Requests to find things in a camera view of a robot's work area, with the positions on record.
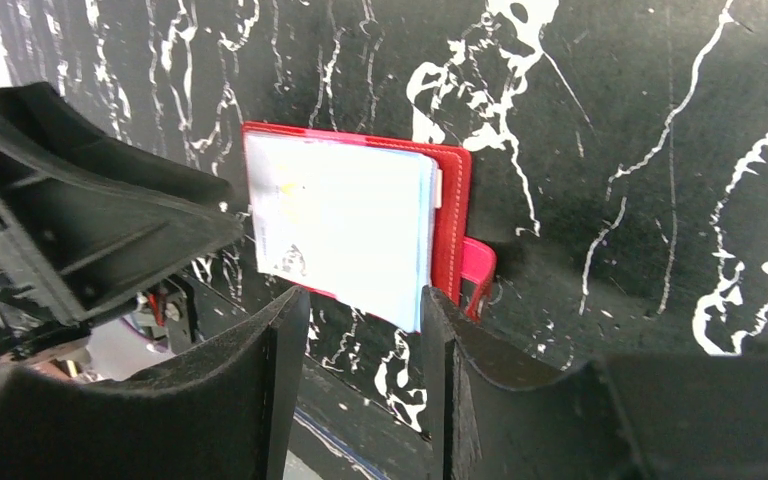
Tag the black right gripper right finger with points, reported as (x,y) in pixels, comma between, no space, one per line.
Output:
(498,413)

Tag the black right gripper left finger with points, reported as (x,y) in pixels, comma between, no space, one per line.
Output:
(220,410)

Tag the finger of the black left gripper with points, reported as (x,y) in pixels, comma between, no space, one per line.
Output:
(87,220)

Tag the red leather card holder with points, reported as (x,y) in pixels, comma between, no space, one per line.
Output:
(366,220)

